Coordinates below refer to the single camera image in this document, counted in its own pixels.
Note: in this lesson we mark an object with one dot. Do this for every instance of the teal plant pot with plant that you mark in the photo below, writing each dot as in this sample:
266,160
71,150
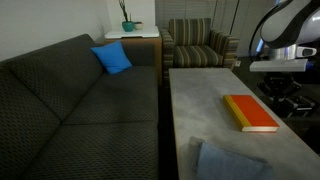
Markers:
127,24

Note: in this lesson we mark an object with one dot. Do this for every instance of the striped armchair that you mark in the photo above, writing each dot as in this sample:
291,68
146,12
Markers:
192,43

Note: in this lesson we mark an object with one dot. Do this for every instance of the white board on side table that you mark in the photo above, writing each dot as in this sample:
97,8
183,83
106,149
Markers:
145,32

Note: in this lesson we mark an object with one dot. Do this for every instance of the small white plant pot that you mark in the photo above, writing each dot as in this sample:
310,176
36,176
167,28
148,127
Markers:
138,25

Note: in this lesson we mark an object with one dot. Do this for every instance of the wooden side table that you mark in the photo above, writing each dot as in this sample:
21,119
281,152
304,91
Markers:
157,43

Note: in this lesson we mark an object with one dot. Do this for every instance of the orange and yellow book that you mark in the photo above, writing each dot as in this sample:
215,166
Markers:
249,115

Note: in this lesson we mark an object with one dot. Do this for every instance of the grey coffee table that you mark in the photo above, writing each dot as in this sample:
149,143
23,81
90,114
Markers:
200,114

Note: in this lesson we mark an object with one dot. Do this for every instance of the blue cushion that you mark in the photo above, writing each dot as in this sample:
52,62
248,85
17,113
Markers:
113,57

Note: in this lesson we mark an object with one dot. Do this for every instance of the black box on floor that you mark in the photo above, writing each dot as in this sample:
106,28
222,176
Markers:
297,106

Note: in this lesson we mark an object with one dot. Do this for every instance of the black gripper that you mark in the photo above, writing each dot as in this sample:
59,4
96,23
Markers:
278,86

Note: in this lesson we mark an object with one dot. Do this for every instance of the window blinds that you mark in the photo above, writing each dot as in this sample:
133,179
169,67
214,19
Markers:
236,17

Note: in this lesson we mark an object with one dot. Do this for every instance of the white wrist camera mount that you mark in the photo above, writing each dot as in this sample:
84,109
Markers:
296,65

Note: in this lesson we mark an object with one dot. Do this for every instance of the dark grey patterned sofa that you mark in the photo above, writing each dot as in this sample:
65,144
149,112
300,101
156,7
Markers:
63,116

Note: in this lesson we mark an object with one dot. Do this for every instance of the folded blue-grey towel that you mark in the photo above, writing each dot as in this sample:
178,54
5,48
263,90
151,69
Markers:
211,162

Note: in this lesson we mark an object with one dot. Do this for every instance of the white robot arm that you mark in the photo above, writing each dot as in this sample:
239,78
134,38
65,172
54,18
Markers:
287,31

